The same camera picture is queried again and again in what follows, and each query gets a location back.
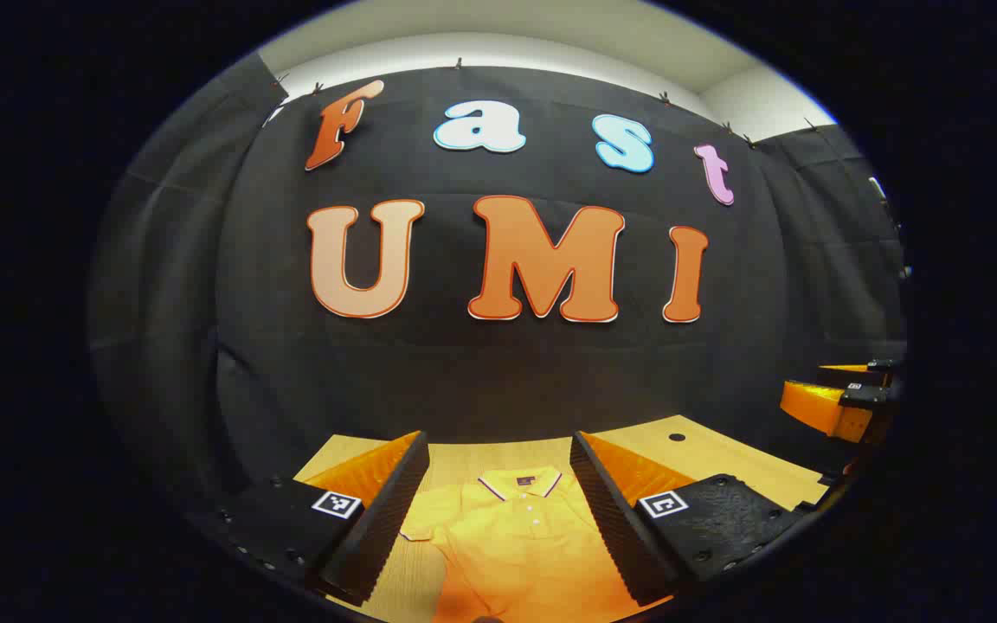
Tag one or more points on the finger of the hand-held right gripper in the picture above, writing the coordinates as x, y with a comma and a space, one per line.
827, 411
871, 374

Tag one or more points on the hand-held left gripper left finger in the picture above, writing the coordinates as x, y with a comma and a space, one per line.
390, 510

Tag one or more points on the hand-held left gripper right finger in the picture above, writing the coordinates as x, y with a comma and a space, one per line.
607, 510

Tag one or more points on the orange T-shirt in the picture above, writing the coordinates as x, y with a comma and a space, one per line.
516, 545

